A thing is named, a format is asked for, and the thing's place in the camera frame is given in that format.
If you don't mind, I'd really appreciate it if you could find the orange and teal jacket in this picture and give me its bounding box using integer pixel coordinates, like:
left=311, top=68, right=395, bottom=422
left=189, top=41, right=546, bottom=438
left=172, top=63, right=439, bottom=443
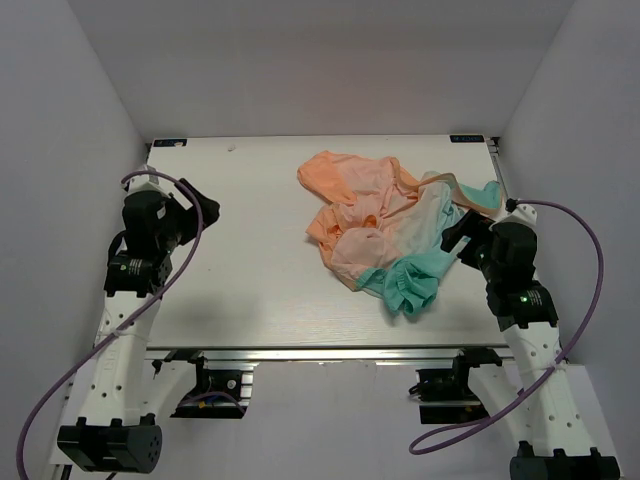
left=297, top=151, right=502, bottom=315

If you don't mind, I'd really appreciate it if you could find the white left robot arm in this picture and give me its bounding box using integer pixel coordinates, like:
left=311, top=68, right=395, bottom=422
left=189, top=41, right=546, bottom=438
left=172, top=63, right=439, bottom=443
left=56, top=174, right=220, bottom=474

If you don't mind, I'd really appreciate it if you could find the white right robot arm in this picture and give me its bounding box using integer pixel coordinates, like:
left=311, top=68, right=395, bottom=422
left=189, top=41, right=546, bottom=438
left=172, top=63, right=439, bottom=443
left=442, top=207, right=621, bottom=479

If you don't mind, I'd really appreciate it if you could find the blue label left corner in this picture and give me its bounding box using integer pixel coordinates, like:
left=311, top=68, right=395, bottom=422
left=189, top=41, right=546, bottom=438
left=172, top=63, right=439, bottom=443
left=152, top=138, right=187, bottom=148

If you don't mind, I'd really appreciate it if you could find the blue label corner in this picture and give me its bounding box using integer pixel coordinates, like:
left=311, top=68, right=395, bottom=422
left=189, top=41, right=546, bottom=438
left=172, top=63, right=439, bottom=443
left=152, top=138, right=187, bottom=148
left=449, top=134, right=485, bottom=143

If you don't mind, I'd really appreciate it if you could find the blue label right corner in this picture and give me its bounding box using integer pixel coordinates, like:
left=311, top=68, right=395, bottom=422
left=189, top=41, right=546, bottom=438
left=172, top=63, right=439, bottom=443
left=449, top=134, right=485, bottom=143

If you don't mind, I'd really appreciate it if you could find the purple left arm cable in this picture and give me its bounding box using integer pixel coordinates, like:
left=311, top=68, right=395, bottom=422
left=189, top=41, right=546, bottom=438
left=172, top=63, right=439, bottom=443
left=16, top=171, right=207, bottom=479

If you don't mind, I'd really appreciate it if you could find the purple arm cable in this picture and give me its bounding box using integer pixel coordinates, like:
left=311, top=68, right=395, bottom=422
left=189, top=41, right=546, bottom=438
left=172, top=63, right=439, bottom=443
left=16, top=171, right=207, bottom=479
left=408, top=198, right=606, bottom=455

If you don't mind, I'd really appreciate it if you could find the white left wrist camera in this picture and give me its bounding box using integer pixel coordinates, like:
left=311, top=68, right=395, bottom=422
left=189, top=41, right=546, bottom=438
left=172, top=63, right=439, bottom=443
left=121, top=165, right=169, bottom=196

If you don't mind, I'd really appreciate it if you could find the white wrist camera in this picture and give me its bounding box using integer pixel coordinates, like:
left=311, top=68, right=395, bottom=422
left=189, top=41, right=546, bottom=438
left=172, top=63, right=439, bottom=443
left=498, top=198, right=538, bottom=229
left=121, top=165, right=169, bottom=196

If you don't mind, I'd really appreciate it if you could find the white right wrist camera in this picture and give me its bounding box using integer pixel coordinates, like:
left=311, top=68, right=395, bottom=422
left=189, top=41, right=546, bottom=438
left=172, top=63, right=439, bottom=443
left=498, top=198, right=538, bottom=229

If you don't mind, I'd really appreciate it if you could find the aluminium table right rail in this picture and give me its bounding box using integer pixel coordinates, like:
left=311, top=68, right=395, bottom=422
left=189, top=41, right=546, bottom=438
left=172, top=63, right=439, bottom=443
left=486, top=137, right=509, bottom=200

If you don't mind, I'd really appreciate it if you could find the aluminium table rail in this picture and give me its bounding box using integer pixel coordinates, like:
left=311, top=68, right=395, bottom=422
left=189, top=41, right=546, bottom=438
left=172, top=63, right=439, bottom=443
left=486, top=137, right=509, bottom=200
left=92, top=344, right=516, bottom=363

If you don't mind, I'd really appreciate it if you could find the aluminium table front rail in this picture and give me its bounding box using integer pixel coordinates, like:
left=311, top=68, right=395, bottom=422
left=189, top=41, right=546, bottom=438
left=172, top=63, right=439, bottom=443
left=92, top=344, right=516, bottom=363

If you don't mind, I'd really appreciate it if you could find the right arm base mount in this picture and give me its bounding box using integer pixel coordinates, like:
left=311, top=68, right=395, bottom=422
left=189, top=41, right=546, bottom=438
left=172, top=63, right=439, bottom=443
left=408, top=347, right=502, bottom=425

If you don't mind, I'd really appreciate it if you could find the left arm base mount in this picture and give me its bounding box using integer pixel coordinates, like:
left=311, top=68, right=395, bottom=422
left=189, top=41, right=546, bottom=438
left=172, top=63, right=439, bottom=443
left=142, top=350, right=254, bottom=422

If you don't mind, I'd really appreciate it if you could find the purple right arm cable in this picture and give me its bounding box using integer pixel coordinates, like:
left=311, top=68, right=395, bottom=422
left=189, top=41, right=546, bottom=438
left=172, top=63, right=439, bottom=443
left=408, top=198, right=606, bottom=455

